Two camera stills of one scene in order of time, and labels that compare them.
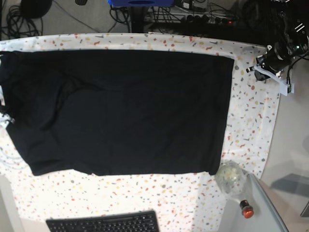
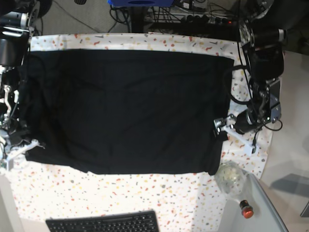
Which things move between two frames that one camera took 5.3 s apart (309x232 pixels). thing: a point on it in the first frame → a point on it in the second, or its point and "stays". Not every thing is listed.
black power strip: [205, 19] stays
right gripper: [275, 59] → [264, 107]
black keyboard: [145, 221] stays
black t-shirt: [119, 111] stays
